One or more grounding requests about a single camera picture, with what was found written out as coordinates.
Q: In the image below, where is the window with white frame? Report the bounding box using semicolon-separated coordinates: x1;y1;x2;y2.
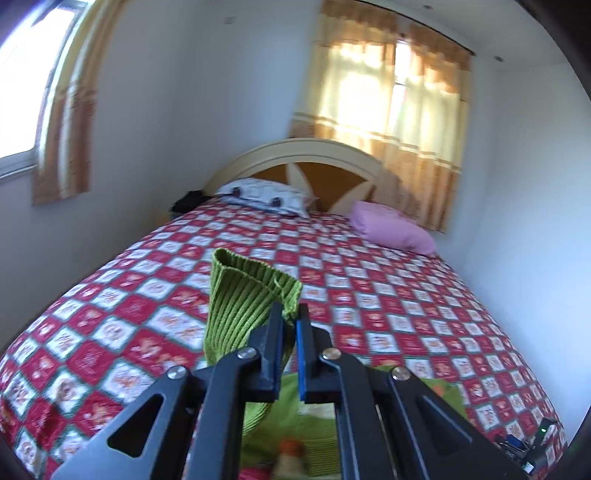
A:
0;0;83;180

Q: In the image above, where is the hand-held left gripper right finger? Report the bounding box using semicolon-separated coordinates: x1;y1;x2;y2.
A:
297;304;533;480

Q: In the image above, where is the white patterned pillow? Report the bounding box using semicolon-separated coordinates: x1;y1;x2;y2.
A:
215;178;315;219

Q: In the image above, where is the green knit sweater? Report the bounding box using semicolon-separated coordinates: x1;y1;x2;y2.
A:
204;248;466;480

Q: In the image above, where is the pink pillow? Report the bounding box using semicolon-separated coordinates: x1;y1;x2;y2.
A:
350;200;437;256

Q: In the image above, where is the black bag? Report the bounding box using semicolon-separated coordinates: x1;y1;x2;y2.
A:
172;189;214;215

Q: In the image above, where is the cream wooden headboard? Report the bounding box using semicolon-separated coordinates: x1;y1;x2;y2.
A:
203;137;409;216

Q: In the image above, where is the yellow orange patterned curtain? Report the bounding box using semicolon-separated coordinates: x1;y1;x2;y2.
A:
289;0;472;234
30;0;126;206

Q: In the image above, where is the red checkered quilt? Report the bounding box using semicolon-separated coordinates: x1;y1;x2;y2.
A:
0;203;570;480

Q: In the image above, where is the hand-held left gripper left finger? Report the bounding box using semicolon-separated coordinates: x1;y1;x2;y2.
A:
50;302;284;480

